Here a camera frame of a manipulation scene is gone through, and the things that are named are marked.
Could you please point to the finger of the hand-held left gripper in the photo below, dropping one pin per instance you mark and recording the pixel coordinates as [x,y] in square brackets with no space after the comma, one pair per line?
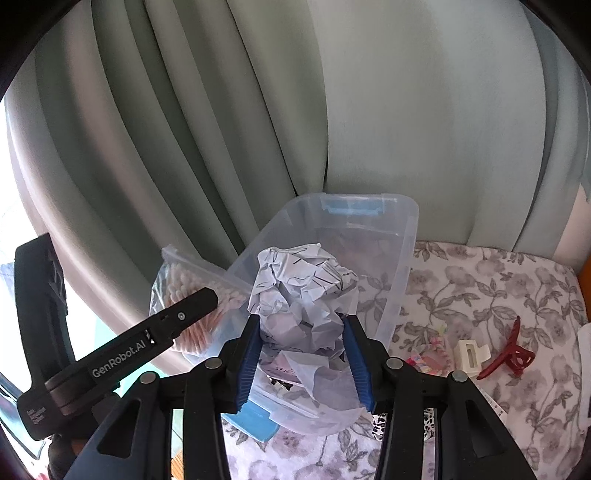
[189,311]

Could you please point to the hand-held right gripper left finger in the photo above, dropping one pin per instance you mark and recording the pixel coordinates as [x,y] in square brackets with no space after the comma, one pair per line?
[247,355]

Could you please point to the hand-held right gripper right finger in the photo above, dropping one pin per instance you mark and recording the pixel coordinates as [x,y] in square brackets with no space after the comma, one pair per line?
[358,364]

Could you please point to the bag of cotton swabs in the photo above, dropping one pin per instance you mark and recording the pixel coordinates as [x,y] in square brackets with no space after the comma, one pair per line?
[194,281]

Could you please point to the leopard print scrunchie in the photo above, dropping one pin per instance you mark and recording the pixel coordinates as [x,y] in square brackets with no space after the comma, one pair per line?
[379,427]

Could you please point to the white paper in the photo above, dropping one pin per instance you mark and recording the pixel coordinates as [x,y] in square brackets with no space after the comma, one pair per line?
[300,286]

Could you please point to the clear plastic container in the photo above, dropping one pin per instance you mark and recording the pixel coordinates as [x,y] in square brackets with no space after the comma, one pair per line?
[392,258]

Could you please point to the red hair claw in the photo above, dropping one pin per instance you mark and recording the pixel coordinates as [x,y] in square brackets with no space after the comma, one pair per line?
[494,369]

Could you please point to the cream hair claw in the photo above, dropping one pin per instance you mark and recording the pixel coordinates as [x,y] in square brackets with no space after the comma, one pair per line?
[461,357]

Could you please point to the pale green curtain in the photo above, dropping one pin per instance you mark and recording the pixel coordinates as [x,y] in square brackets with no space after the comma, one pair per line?
[369,115]

